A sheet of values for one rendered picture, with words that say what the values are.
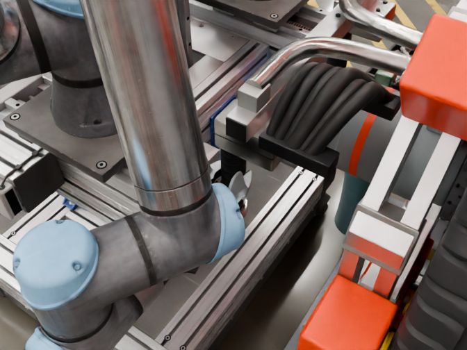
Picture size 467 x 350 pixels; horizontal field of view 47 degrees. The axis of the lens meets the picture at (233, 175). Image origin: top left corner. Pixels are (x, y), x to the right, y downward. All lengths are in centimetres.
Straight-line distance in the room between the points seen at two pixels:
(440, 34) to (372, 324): 30
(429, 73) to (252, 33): 78
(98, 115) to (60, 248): 39
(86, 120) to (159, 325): 64
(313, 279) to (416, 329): 112
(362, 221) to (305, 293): 109
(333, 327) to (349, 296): 4
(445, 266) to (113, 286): 30
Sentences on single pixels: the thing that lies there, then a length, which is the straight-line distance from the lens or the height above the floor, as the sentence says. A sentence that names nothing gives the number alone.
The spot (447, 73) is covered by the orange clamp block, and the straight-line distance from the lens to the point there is 48.
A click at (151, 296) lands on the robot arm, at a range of 64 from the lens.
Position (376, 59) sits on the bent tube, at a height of 101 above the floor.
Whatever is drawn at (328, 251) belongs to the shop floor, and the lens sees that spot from 172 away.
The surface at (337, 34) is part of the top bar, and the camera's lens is 81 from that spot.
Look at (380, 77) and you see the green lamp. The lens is 128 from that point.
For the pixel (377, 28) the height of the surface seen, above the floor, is 100.
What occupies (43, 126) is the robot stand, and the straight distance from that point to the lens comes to 92.
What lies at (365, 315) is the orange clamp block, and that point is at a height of 88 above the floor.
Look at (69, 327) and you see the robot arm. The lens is 56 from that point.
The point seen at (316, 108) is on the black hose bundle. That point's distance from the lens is 59.
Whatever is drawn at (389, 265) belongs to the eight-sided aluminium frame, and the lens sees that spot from 58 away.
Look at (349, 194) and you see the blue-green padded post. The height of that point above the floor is 61.
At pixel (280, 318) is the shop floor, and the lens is 159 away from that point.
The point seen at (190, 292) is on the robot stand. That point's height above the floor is 21.
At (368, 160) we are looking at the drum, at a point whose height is 86.
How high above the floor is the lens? 141
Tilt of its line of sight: 48 degrees down
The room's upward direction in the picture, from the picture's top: straight up
